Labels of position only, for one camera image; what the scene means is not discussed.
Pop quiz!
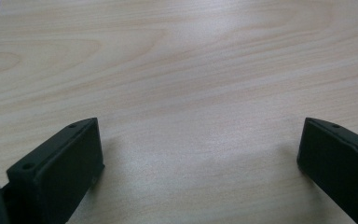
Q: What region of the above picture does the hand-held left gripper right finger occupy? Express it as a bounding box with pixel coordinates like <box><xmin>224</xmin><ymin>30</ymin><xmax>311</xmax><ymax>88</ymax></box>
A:
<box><xmin>296</xmin><ymin>117</ymin><xmax>358</xmax><ymax>224</ymax></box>

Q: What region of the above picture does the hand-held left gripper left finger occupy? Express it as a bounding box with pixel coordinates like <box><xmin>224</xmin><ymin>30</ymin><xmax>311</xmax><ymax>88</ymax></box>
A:
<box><xmin>1</xmin><ymin>117</ymin><xmax>105</xmax><ymax>224</ymax></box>

